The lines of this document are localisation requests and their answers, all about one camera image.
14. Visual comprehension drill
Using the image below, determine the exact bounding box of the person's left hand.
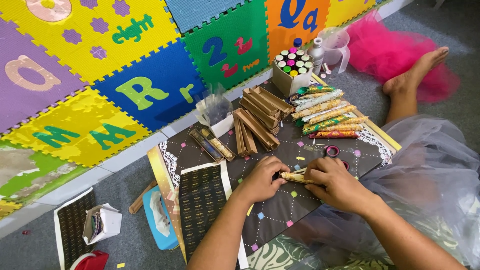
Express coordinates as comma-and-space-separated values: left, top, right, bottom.
240, 155, 292, 205

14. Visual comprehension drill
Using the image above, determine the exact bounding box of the person's right hand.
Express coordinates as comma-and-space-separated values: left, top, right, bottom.
303, 157, 373, 217

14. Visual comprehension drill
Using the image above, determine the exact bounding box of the gold patterned henna cone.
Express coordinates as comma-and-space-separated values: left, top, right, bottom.
279, 170, 319, 185

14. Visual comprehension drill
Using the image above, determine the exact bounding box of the dark dotted work board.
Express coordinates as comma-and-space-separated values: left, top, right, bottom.
147, 73, 403, 264

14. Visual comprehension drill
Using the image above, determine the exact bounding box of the brown box with gold cone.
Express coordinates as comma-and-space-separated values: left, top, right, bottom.
199, 127, 236, 162

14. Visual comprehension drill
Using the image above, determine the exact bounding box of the stack of brown cardboard boxes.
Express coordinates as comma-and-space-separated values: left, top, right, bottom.
232, 85, 295, 157

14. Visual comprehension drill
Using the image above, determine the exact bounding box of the brown box with blue cone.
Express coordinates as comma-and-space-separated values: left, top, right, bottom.
188, 129, 226, 164

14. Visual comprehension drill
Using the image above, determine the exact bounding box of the black gold-print sticker sheet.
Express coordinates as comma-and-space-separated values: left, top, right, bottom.
178, 160, 250, 270
53, 186, 97, 270

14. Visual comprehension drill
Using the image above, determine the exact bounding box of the green leaf patterned cloth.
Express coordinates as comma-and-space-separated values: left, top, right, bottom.
245, 202, 467, 270

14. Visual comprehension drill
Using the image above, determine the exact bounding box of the pile of foil henna cones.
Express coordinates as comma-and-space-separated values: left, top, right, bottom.
289, 85, 370, 140

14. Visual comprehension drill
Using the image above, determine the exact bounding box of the white box of clear bags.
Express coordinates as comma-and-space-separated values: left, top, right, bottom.
194, 83, 235, 138

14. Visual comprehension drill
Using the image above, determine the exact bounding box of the blue tissue box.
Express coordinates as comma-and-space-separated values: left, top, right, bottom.
142, 185, 180, 251

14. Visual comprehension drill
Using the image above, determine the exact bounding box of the carton of coloured-cap bottles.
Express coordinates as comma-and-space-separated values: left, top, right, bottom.
271, 46, 314, 98

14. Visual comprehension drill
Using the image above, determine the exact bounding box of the brown cardboard strip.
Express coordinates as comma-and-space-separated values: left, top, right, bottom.
128, 179, 158, 215

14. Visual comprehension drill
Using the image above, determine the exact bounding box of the person's bare leg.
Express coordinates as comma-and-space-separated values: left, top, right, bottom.
382, 46, 450, 125

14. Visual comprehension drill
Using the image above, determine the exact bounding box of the silver bottle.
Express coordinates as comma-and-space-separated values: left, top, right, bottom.
307, 37, 325, 76

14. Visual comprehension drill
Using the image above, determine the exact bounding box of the clear plastic measuring jug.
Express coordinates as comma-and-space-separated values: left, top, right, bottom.
318, 26, 352, 74

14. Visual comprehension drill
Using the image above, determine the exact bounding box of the pink tulle cloth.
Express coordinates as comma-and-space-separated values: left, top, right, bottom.
346, 10, 461, 104

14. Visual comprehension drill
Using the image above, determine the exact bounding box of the white paper bag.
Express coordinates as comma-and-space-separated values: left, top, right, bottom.
82, 203, 123, 246

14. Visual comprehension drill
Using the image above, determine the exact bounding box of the colourful foam puzzle mat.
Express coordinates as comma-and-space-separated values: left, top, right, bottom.
0, 0, 392, 220

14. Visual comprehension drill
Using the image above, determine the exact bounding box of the red and white object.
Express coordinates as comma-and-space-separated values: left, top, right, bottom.
69, 250, 110, 270

